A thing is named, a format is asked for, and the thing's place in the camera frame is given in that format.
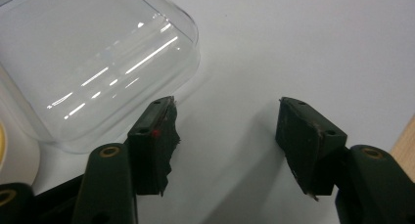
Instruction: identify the clear plastic container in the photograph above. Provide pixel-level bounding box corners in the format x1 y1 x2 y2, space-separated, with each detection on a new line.
0 0 202 155

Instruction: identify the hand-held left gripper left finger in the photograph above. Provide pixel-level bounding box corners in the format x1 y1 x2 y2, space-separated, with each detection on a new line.
71 95 181 224

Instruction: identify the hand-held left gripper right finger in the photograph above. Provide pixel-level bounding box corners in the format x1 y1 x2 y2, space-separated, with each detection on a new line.
274 96 415 224

